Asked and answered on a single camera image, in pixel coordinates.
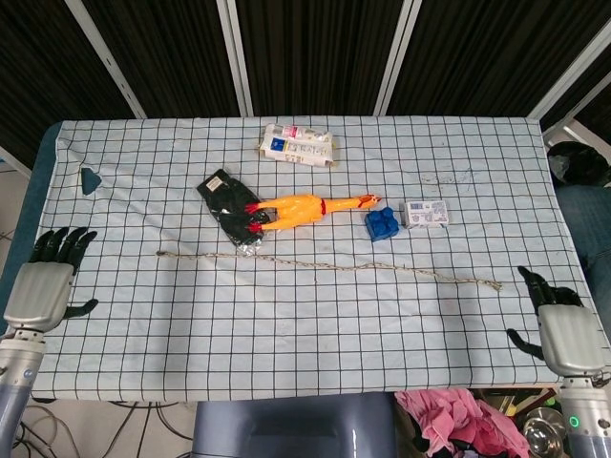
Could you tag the black gloves in plastic bag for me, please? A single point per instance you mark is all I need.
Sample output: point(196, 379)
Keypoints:
point(229, 200)

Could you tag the blue-grey robot torso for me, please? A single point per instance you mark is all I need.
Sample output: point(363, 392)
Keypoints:
point(296, 429)

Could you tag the white printed food packet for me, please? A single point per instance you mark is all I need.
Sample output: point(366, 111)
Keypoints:
point(298, 145)

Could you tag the white black grid tablecloth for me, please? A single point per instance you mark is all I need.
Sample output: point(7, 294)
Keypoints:
point(305, 324)

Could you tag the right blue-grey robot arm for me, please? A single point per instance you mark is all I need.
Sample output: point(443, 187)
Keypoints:
point(584, 420)

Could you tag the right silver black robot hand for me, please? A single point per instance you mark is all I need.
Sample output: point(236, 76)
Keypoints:
point(570, 334)

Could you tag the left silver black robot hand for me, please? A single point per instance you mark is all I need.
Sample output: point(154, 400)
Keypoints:
point(40, 293)

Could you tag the white frame post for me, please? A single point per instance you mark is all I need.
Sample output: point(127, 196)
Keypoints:
point(396, 57)
point(236, 57)
point(105, 57)
point(573, 67)

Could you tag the yellow rubber chicken toy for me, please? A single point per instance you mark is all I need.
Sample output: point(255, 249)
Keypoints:
point(301, 210)

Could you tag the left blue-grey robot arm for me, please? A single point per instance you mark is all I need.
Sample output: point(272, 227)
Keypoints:
point(16, 381)

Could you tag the white blue printed carton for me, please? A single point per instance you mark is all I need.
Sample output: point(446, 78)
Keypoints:
point(427, 213)

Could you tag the blue toy building block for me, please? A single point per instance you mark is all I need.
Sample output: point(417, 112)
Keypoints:
point(382, 225)

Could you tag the black bag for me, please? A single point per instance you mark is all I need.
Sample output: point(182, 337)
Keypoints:
point(577, 164)

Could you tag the metal bowl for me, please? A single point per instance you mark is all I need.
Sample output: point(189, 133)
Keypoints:
point(544, 427)

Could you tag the pink cloth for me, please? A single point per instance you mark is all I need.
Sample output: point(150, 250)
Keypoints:
point(458, 415)

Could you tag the teal triangular patch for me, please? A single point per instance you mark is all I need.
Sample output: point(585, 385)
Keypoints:
point(89, 180)

